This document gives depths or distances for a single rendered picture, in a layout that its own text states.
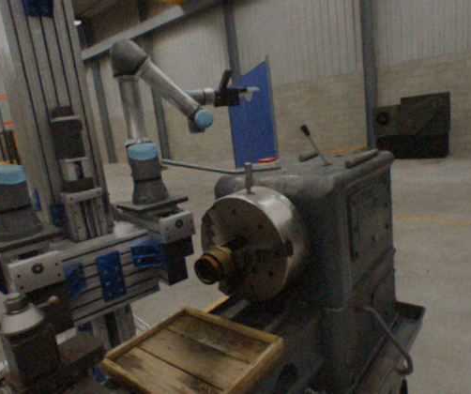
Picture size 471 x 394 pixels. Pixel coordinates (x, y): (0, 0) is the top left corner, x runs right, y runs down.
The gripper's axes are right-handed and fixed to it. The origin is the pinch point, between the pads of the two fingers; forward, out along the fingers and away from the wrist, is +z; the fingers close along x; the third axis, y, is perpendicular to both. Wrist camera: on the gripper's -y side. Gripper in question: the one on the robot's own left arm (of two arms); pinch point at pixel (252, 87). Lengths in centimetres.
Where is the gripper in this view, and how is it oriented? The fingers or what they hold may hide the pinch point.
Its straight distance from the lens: 179.1
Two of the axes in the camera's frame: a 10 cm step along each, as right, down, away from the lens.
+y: 0.8, 9.4, 3.3
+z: 9.4, -1.8, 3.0
